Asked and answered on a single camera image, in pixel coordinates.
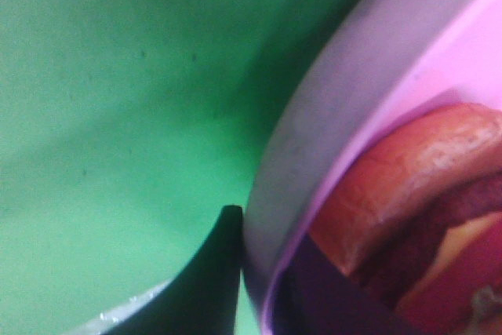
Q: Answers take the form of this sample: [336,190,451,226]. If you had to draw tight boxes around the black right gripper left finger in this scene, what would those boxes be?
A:
[107,205,243,334]

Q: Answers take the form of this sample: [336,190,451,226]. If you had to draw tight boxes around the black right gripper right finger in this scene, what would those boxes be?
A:
[271,235,421,334]

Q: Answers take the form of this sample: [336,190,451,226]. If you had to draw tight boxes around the burger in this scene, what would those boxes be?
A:
[308,104,501,334]

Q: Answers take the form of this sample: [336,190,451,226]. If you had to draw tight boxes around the pink plate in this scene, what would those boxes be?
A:
[243,0,501,334]

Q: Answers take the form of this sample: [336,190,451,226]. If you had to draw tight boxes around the green table mat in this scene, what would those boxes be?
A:
[1,0,358,334]

